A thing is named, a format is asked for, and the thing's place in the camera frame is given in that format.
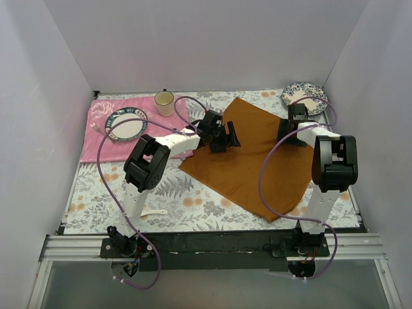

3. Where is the brown satin napkin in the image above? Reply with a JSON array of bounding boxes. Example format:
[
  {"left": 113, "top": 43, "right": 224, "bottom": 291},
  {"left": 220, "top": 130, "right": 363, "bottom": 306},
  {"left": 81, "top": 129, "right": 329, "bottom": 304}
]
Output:
[{"left": 180, "top": 98, "right": 314, "bottom": 222}]

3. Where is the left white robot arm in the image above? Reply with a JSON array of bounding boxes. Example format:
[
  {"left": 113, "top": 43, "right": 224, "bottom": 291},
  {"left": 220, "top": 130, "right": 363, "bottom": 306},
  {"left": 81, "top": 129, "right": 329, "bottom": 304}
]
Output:
[{"left": 108, "top": 110, "right": 241, "bottom": 258}]

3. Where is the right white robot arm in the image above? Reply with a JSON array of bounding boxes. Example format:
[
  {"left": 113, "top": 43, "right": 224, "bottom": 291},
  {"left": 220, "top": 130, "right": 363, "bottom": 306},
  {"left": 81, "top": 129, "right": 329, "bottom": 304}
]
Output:
[{"left": 277, "top": 103, "right": 358, "bottom": 256}]

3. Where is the blue floral plate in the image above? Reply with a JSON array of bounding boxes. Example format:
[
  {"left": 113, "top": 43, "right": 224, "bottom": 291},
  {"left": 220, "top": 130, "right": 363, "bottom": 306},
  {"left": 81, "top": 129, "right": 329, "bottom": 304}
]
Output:
[{"left": 281, "top": 82, "right": 328, "bottom": 116}]

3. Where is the cream enamel mug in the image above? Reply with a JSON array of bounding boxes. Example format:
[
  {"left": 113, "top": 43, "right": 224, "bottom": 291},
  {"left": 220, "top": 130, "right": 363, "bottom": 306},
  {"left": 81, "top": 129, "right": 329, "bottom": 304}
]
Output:
[{"left": 154, "top": 89, "right": 175, "bottom": 117}]

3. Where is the green rimmed white plate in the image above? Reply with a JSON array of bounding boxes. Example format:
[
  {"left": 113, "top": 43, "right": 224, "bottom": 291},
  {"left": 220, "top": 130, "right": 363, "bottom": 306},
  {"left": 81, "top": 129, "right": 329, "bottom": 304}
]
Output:
[{"left": 104, "top": 107, "right": 148, "bottom": 142}]

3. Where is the white ceramic soup spoon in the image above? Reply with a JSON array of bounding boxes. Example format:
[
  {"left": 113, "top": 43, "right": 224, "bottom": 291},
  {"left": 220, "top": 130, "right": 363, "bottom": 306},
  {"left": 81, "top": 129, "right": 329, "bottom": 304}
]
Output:
[{"left": 140, "top": 208, "right": 168, "bottom": 218}]

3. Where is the metal fork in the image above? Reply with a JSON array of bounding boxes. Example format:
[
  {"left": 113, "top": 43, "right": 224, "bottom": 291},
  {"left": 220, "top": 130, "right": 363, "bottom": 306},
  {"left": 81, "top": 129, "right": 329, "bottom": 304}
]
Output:
[{"left": 90, "top": 122, "right": 115, "bottom": 144}]

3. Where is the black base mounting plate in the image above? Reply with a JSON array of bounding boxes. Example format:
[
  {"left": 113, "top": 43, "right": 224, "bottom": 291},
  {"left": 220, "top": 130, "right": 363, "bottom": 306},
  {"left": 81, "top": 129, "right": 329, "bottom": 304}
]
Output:
[{"left": 100, "top": 229, "right": 331, "bottom": 272}]

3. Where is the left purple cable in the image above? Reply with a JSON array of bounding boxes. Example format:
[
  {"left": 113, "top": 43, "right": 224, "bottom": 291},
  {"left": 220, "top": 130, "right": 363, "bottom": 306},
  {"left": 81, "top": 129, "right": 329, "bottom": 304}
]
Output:
[{"left": 96, "top": 95, "right": 212, "bottom": 290}]

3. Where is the purple cable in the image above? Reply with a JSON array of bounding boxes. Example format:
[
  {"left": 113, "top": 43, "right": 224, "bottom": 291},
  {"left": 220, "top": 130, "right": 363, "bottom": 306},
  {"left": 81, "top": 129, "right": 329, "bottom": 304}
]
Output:
[
  {"left": 258, "top": 95, "right": 339, "bottom": 281},
  {"left": 96, "top": 95, "right": 212, "bottom": 290}
]

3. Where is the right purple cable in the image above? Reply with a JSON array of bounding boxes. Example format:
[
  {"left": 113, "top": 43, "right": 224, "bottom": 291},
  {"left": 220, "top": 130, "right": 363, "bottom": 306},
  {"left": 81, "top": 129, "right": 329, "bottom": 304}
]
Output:
[{"left": 258, "top": 95, "right": 339, "bottom": 281}]

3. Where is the aluminium frame rail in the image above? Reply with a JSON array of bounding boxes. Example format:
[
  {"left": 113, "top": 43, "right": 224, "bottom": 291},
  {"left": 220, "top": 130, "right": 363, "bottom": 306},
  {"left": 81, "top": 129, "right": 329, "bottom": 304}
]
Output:
[{"left": 28, "top": 235, "right": 106, "bottom": 308}]

